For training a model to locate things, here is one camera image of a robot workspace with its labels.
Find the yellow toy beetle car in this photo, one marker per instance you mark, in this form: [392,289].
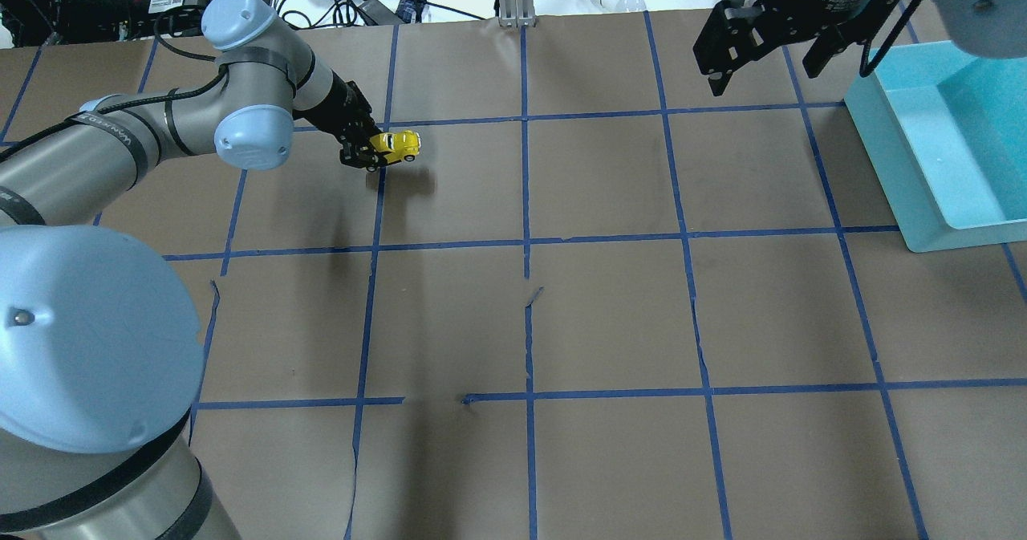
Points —
[396,147]

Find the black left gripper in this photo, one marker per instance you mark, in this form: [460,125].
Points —
[343,105]

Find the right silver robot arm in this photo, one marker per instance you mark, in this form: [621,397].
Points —
[992,29]

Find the turquoise plastic bin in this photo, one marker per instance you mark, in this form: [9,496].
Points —
[945,132]

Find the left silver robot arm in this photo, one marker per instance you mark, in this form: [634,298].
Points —
[102,357]

